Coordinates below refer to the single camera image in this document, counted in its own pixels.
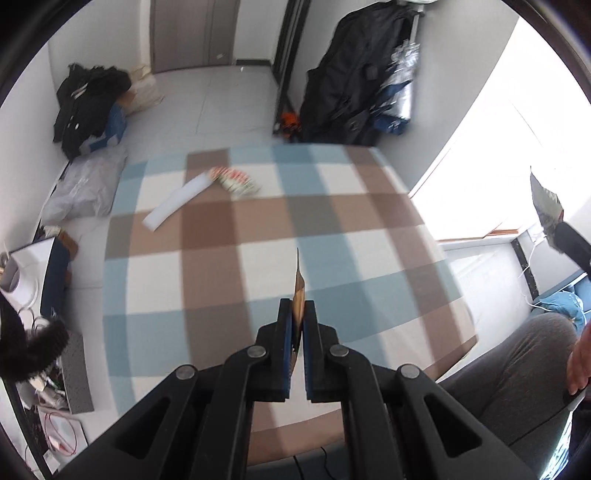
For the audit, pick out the black framed glass door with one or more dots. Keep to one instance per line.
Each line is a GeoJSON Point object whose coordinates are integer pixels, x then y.
{"type": "Point", "coordinates": [290, 60]}

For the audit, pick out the plaid tablecloth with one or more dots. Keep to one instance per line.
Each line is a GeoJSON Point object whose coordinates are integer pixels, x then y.
{"type": "Point", "coordinates": [207, 286]}

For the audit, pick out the black fuzzy microphone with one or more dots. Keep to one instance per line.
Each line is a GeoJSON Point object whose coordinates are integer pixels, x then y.
{"type": "Point", "coordinates": [41, 344]}

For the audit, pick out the white utensil holder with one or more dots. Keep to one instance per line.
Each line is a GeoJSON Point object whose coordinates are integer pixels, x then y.
{"type": "Point", "coordinates": [18, 281]}

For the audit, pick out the red and white wrapper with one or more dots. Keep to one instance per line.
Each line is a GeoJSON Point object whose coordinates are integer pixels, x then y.
{"type": "Point", "coordinates": [233, 180]}

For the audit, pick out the blue cardboard box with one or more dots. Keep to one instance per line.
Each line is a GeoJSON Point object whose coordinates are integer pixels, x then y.
{"type": "Point", "coordinates": [108, 131]}

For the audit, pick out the silver foil bag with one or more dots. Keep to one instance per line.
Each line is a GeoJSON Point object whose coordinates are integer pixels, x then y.
{"type": "Point", "coordinates": [399, 92]}

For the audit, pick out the person's right hand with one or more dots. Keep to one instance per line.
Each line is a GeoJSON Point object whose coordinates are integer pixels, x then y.
{"type": "Point", "coordinates": [581, 362]}

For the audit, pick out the grey room door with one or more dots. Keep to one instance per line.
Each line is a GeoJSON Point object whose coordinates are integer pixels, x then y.
{"type": "Point", "coordinates": [194, 34]}

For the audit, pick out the grey speckled storage box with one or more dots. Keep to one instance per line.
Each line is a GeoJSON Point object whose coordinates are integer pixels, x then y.
{"type": "Point", "coordinates": [76, 374]}

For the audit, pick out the white box with navy sides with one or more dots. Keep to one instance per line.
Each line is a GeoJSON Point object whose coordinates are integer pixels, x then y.
{"type": "Point", "coordinates": [32, 258]}

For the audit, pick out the black backpack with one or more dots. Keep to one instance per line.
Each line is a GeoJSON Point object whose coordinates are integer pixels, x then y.
{"type": "Point", "coordinates": [355, 78]}

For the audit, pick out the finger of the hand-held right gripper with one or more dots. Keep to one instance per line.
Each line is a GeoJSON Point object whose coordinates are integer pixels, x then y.
{"type": "Point", "coordinates": [572, 242]}

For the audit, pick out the white foam tube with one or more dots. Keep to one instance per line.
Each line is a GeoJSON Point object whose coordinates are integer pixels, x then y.
{"type": "Point", "coordinates": [178, 201]}

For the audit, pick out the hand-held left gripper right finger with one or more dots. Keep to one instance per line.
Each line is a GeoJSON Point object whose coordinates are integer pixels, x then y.
{"type": "Point", "coordinates": [310, 350]}

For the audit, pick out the blue cloth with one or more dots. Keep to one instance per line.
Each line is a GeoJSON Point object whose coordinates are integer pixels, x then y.
{"type": "Point", "coordinates": [561, 305]}

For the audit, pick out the person's leg in grey trousers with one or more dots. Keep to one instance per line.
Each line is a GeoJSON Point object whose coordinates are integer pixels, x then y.
{"type": "Point", "coordinates": [517, 369]}

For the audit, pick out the grey plastic bag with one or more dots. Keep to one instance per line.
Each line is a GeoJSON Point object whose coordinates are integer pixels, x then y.
{"type": "Point", "coordinates": [85, 187]}

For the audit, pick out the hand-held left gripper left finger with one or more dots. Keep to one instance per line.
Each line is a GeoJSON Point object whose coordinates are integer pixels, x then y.
{"type": "Point", "coordinates": [287, 341]}

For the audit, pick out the beige tote bag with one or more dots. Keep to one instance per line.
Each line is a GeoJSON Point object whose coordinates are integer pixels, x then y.
{"type": "Point", "coordinates": [143, 90]}

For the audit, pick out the pile of black clothes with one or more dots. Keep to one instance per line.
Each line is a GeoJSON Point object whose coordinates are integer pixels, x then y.
{"type": "Point", "coordinates": [87, 106]}

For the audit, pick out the brown foil packet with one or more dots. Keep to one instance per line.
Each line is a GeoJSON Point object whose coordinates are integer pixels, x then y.
{"type": "Point", "coordinates": [299, 295]}

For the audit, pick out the orange and black tool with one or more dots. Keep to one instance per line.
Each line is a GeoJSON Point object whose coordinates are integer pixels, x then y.
{"type": "Point", "coordinates": [290, 121]}

